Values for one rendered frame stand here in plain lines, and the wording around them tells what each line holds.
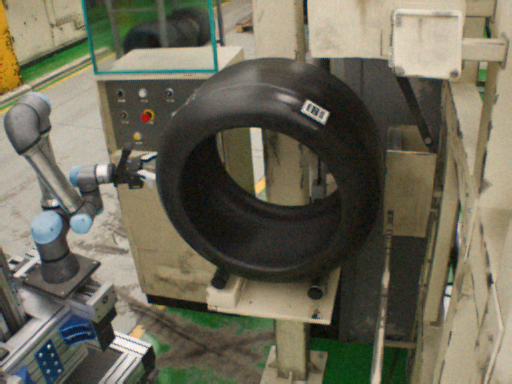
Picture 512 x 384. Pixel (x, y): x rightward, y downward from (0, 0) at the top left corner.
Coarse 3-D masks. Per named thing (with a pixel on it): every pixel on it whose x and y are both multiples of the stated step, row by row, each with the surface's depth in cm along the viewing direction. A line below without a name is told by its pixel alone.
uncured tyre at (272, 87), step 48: (240, 96) 119; (288, 96) 117; (336, 96) 124; (192, 144) 126; (336, 144) 117; (192, 192) 159; (240, 192) 166; (336, 192) 157; (192, 240) 142; (240, 240) 161; (288, 240) 163; (336, 240) 130
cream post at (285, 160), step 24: (264, 0) 141; (288, 0) 139; (264, 24) 145; (288, 24) 143; (264, 48) 149; (288, 48) 147; (264, 144) 165; (288, 144) 163; (264, 168) 169; (288, 168) 167; (288, 192) 172; (288, 336) 207; (288, 360) 215
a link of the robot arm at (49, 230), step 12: (36, 216) 178; (48, 216) 178; (60, 216) 182; (36, 228) 173; (48, 228) 173; (60, 228) 177; (36, 240) 174; (48, 240) 174; (60, 240) 177; (48, 252) 176; (60, 252) 178
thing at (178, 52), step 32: (96, 0) 194; (128, 0) 191; (160, 0) 188; (192, 0) 185; (96, 32) 201; (128, 32) 198; (160, 32) 195; (192, 32) 192; (96, 64) 209; (128, 64) 205; (160, 64) 202; (192, 64) 199
